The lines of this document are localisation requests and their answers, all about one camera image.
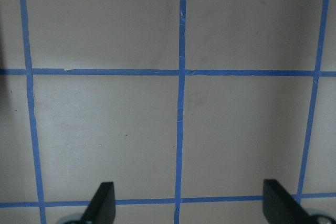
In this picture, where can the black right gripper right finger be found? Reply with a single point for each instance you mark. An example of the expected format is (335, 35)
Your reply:
(280, 207)

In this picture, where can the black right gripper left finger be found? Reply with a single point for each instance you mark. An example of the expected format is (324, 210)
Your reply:
(102, 209)

